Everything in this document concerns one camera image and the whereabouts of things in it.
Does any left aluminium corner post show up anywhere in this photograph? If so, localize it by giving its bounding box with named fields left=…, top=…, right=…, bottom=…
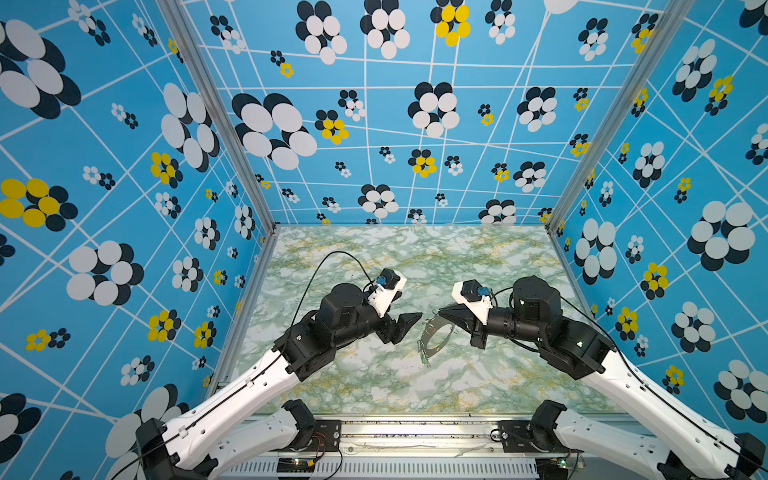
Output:
left=157, top=0, right=276, bottom=236

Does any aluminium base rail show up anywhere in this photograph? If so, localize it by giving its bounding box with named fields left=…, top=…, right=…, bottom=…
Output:
left=214, top=418, right=614, bottom=479

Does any aluminium corner post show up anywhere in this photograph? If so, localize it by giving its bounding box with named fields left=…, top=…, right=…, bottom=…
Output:
left=157, top=0, right=276, bottom=236
left=547, top=0, right=695, bottom=238

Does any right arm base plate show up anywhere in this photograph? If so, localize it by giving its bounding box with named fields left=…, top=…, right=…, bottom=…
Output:
left=489, top=420, right=574, bottom=454

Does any right aluminium corner post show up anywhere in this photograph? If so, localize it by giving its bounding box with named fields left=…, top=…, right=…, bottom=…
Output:
left=547, top=0, right=695, bottom=238

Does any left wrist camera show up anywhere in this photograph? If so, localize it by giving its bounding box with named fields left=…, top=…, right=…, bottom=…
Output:
left=367, top=268, right=407, bottom=318

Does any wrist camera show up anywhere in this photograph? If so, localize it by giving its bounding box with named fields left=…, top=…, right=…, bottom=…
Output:
left=451, top=279, right=493, bottom=325
left=367, top=268, right=407, bottom=318

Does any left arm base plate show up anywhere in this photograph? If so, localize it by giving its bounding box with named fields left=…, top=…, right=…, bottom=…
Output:
left=275, top=419, right=342, bottom=453

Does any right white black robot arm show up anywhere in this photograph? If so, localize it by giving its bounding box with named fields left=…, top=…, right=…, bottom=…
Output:
left=439, top=276, right=766, bottom=479

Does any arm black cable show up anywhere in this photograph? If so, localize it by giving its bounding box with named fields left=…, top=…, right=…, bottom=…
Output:
left=287, top=250, right=376, bottom=331
left=491, top=286, right=757, bottom=463

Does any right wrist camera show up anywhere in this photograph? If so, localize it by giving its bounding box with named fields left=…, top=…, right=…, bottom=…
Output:
left=451, top=279, right=493, bottom=325

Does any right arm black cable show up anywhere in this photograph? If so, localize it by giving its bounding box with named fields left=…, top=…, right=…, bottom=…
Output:
left=491, top=286, right=757, bottom=463

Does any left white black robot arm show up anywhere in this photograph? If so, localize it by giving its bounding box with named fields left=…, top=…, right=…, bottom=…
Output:
left=135, top=281, right=422, bottom=479

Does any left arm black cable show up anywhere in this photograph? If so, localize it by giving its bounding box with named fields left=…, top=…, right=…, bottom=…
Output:
left=287, top=250, right=376, bottom=331

